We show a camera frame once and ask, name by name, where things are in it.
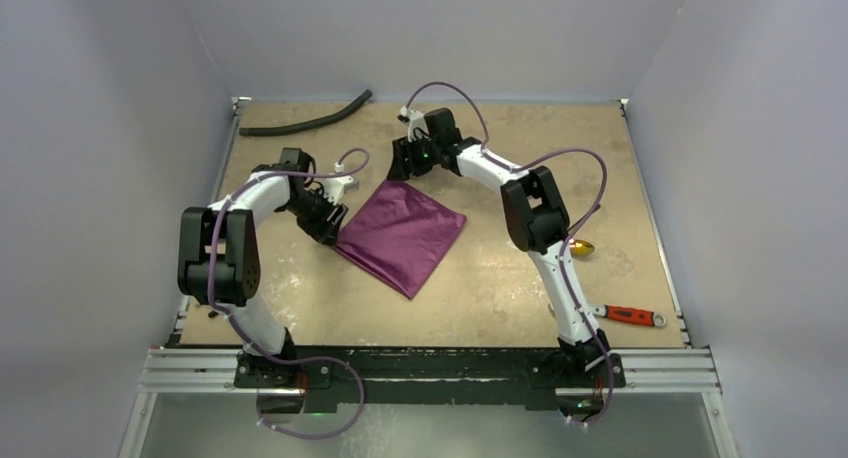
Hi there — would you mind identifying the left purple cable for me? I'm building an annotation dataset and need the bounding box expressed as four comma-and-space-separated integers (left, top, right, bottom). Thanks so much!
206, 147, 371, 377

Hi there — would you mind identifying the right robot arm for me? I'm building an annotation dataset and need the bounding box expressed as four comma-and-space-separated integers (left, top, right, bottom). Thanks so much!
387, 106, 614, 385

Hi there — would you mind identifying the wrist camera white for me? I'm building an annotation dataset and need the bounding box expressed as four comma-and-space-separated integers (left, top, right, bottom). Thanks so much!
319, 162, 359, 204
398, 106, 429, 142

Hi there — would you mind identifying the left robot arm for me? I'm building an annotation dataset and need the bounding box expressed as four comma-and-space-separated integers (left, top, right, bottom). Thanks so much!
177, 148, 358, 387

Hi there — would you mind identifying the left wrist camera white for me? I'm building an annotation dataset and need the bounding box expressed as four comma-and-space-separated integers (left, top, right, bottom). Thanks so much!
319, 162, 359, 204

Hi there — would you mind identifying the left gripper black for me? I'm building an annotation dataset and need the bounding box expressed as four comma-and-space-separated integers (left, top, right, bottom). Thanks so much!
281, 188, 347, 248

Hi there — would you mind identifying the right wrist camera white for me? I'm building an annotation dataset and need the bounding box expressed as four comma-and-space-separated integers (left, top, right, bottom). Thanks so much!
398, 106, 429, 142

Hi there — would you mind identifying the black foam hose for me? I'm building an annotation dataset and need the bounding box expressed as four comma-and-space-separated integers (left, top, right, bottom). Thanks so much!
238, 89, 374, 138

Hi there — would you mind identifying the purple cloth napkin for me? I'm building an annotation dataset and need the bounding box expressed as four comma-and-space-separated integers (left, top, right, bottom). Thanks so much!
334, 180, 467, 300

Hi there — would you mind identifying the adjustable wrench red handle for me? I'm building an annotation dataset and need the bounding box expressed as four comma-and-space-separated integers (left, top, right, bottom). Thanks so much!
589, 305, 667, 328

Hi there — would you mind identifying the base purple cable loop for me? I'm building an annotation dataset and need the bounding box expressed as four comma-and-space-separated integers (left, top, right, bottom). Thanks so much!
255, 358, 368, 442

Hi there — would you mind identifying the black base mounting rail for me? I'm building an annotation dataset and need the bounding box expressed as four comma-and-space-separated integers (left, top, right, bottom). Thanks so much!
234, 345, 627, 416

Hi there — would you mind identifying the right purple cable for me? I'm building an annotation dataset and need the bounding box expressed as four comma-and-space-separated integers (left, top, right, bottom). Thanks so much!
405, 81, 616, 430

